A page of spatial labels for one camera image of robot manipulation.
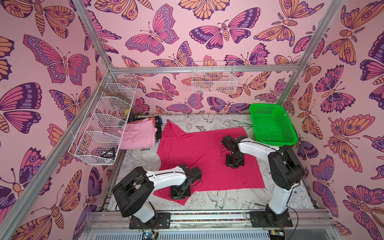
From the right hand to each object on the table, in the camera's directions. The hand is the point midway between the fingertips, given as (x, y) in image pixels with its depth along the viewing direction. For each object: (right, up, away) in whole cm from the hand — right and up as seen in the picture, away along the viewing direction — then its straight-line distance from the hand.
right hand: (229, 167), depth 91 cm
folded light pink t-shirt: (-57, +20, +9) cm, 61 cm away
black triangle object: (-62, +10, -15) cm, 65 cm away
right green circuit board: (+18, -27, -20) cm, 38 cm away
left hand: (-27, -14, -9) cm, 32 cm away
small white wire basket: (-9, +57, +4) cm, 58 cm away
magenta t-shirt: (-15, +10, +9) cm, 20 cm away
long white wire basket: (-69, +20, -17) cm, 74 cm away
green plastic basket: (+38, +26, +21) cm, 51 cm away
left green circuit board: (-42, -27, -20) cm, 54 cm away
